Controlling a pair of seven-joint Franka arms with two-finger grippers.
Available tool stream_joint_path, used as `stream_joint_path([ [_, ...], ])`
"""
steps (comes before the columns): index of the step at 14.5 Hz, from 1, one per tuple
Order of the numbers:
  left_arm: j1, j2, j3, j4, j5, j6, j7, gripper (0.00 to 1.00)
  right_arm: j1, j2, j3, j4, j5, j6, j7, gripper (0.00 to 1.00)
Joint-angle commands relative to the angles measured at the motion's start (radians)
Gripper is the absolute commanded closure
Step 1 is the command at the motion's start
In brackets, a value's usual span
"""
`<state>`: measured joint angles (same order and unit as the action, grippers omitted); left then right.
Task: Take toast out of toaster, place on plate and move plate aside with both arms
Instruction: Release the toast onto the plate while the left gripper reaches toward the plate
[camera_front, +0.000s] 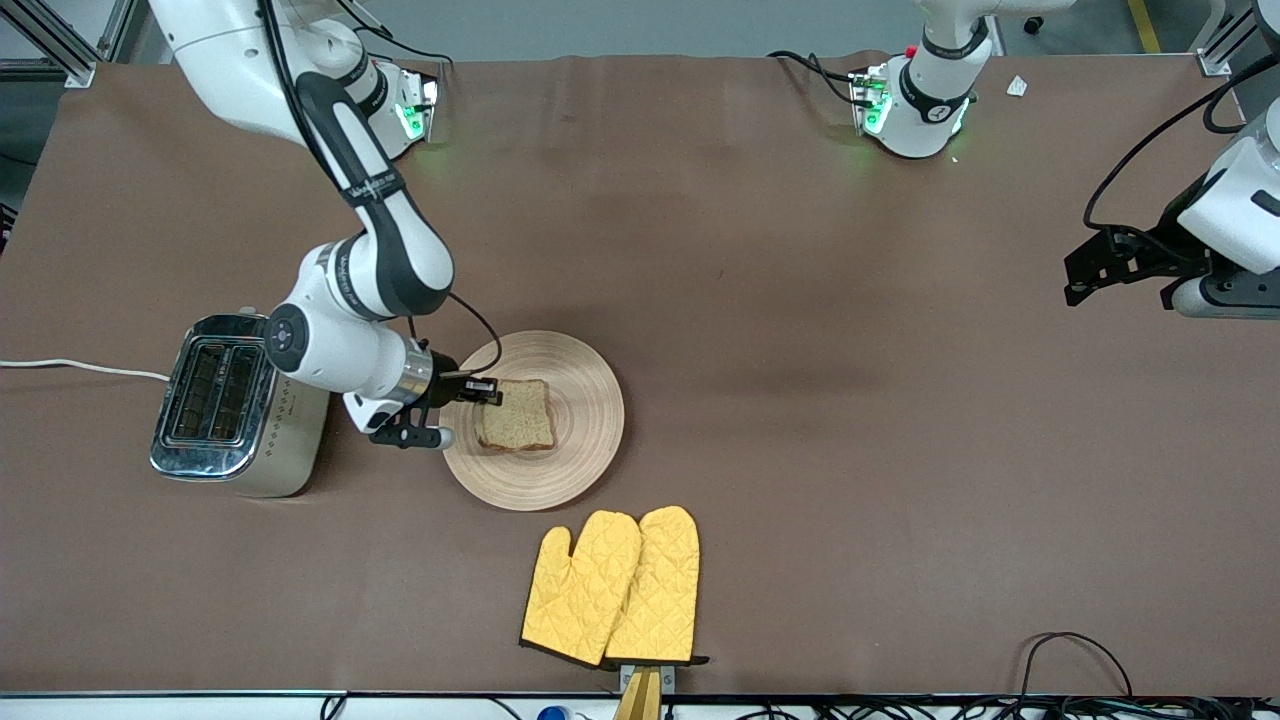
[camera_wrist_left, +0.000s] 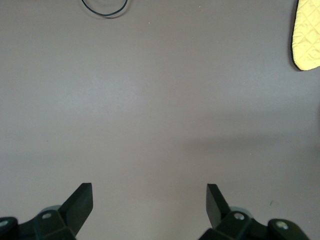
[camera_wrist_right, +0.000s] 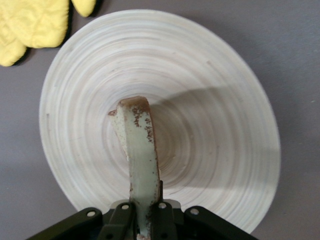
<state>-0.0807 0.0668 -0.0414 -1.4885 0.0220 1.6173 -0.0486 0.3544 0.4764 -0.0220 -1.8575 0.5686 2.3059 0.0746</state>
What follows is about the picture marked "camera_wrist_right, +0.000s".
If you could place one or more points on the slice of toast bread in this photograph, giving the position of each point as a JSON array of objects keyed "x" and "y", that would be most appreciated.
[{"x": 142, "y": 162}]

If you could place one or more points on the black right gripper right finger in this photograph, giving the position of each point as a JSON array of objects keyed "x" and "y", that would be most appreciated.
[{"x": 163, "y": 222}]

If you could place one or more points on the round light wooden plate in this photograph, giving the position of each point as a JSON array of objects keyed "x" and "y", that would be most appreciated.
[{"x": 200, "y": 62}]

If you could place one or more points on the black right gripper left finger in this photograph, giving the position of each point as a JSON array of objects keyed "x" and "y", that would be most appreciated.
[{"x": 117, "y": 225}]

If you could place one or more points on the yellow quilted oven mitt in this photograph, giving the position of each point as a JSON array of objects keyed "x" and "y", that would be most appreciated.
[
  {"x": 10, "y": 56},
  {"x": 37, "y": 22}
]

